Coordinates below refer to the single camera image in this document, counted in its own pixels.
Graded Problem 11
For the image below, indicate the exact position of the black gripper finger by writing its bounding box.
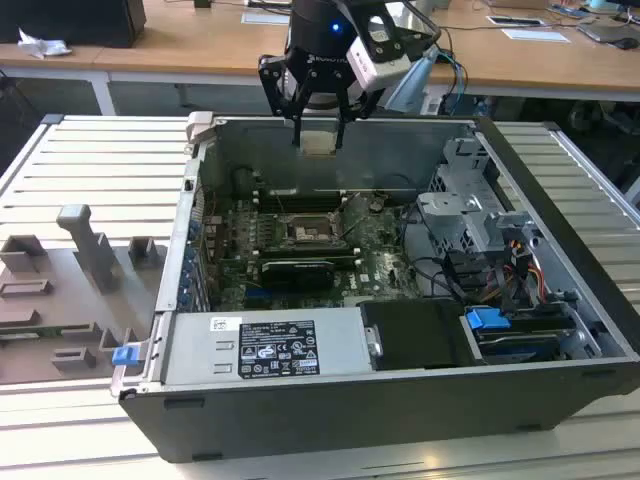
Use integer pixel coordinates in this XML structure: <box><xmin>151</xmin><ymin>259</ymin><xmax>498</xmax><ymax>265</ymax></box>
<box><xmin>333</xmin><ymin>74</ymin><xmax>382</xmax><ymax>151</ymax></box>
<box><xmin>257</xmin><ymin>53</ymin><xmax>317</xmax><ymax>147</ymax></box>

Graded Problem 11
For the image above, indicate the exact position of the square CPU plate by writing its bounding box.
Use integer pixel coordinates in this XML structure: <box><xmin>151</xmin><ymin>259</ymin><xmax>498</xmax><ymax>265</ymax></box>
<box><xmin>299</xmin><ymin>130</ymin><xmax>338</xmax><ymax>158</ymax></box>

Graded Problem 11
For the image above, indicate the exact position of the black RAM slot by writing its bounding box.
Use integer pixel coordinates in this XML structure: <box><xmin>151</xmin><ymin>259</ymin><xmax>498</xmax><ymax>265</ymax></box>
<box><xmin>222</xmin><ymin>254</ymin><xmax>362</xmax><ymax>267</ymax></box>
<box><xmin>253</xmin><ymin>200</ymin><xmax>351</xmax><ymax>214</ymax></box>
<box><xmin>253</xmin><ymin>191</ymin><xmax>351</xmax><ymax>204</ymax></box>
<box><xmin>252</xmin><ymin>246</ymin><xmax>362</xmax><ymax>258</ymax></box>

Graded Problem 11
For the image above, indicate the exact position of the black CPU socket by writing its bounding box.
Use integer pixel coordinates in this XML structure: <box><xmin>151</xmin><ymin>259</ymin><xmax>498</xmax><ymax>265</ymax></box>
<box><xmin>281</xmin><ymin>212</ymin><xmax>348</xmax><ymax>250</ymax></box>

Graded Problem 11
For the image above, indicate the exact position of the beige case corner latch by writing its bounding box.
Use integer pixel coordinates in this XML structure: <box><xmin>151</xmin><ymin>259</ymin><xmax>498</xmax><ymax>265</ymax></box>
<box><xmin>185</xmin><ymin>111</ymin><xmax>217</xmax><ymax>147</ymax></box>

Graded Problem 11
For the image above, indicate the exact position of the wooden office desk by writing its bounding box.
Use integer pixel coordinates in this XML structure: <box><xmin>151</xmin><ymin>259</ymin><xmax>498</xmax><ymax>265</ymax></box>
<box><xmin>0</xmin><ymin>0</ymin><xmax>640</xmax><ymax>117</ymax></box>

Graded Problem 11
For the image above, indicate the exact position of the black cylinder part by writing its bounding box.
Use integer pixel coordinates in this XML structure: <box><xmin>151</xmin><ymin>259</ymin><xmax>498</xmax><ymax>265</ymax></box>
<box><xmin>231</xmin><ymin>166</ymin><xmax>255</xmax><ymax>195</ymax></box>

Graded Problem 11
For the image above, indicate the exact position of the silver metal drive cage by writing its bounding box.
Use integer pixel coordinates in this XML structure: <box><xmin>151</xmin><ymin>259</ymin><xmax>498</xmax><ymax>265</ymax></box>
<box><xmin>416</xmin><ymin>136</ymin><xmax>507</xmax><ymax>257</ymax></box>

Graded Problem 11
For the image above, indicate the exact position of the green motherboard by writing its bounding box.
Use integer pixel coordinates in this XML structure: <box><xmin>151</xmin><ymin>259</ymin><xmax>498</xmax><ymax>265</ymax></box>
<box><xmin>202</xmin><ymin>191</ymin><xmax>427</xmax><ymax>312</ymax></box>

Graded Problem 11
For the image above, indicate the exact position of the black graphics card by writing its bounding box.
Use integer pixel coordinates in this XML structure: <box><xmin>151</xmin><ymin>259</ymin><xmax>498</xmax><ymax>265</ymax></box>
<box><xmin>259</xmin><ymin>259</ymin><xmax>336</xmax><ymax>292</ymax></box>

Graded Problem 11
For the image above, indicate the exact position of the flat tablet device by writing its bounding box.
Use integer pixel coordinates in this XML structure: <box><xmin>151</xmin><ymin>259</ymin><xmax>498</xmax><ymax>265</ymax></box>
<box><xmin>486</xmin><ymin>14</ymin><xmax>545</xmax><ymax>28</ymax></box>

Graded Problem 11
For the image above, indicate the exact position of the white paper sheet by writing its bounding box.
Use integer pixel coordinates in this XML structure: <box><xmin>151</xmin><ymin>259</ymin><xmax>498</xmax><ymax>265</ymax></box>
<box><xmin>500</xmin><ymin>27</ymin><xmax>572</xmax><ymax>45</ymax></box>

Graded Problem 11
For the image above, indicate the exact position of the black box on desk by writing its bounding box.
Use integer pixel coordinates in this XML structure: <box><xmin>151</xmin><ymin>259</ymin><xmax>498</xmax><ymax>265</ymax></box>
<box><xmin>0</xmin><ymin>0</ymin><xmax>148</xmax><ymax>50</ymax></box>

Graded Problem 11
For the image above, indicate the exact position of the crumpled white paper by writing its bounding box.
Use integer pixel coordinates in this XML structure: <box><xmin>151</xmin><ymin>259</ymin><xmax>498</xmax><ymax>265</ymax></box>
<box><xmin>16</xmin><ymin>26</ymin><xmax>72</xmax><ymax>60</ymax></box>

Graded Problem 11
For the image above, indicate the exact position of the hard disk in blue carrier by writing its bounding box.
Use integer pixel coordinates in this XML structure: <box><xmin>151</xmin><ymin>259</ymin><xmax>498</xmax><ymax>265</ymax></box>
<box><xmin>463</xmin><ymin>306</ymin><xmax>577</xmax><ymax>365</ymax></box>

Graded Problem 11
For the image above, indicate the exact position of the grey laptop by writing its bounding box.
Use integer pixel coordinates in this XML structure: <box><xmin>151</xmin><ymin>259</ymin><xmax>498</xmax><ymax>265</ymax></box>
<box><xmin>576</xmin><ymin>18</ymin><xmax>640</xmax><ymax>45</ymax></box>

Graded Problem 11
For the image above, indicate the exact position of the silver power supply unit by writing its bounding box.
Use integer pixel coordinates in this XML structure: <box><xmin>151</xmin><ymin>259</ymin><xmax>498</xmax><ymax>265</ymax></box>
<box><xmin>160</xmin><ymin>306</ymin><xmax>377</xmax><ymax>387</ymax></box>

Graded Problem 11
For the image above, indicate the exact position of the grey parts rack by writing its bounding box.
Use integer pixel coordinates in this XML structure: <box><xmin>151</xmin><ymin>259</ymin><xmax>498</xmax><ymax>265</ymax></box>
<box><xmin>0</xmin><ymin>202</ymin><xmax>170</xmax><ymax>387</ymax></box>

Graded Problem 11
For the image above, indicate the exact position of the black open PC case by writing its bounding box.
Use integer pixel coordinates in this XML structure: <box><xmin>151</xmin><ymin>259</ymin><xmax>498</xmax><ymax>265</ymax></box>
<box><xmin>117</xmin><ymin>110</ymin><xmax>640</xmax><ymax>464</ymax></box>

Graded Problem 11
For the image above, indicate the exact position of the green RAM stick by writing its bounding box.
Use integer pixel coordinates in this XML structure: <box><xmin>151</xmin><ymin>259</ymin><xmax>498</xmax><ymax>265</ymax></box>
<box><xmin>0</xmin><ymin>325</ymin><xmax>86</xmax><ymax>339</ymax></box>

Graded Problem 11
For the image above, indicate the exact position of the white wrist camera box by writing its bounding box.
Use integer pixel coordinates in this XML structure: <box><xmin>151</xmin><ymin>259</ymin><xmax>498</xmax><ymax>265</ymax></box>
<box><xmin>346</xmin><ymin>13</ymin><xmax>434</xmax><ymax>95</ymax></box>

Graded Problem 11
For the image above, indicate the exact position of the grey desk cable plate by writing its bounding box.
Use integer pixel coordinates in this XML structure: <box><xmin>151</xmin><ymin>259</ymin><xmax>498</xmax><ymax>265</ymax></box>
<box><xmin>240</xmin><ymin>10</ymin><xmax>292</xmax><ymax>26</ymax></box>

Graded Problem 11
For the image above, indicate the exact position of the blue cable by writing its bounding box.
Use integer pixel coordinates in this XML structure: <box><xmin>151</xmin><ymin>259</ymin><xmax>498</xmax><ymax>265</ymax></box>
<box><xmin>438</xmin><ymin>48</ymin><xmax>470</xmax><ymax>103</ymax></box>

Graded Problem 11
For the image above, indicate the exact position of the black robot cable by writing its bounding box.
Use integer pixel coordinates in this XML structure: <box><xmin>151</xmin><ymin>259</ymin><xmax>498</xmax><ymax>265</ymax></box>
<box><xmin>404</xmin><ymin>0</ymin><xmax>444</xmax><ymax>51</ymax></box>

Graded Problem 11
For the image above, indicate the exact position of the black internal cable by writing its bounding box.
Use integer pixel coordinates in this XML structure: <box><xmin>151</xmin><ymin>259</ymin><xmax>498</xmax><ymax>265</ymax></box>
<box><xmin>398</xmin><ymin>203</ymin><xmax>482</xmax><ymax>302</ymax></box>

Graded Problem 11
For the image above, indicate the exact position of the red yellow wire bundle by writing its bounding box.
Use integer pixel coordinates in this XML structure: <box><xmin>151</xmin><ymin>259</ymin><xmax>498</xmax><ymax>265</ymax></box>
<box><xmin>489</xmin><ymin>239</ymin><xmax>547</xmax><ymax>307</ymax></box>

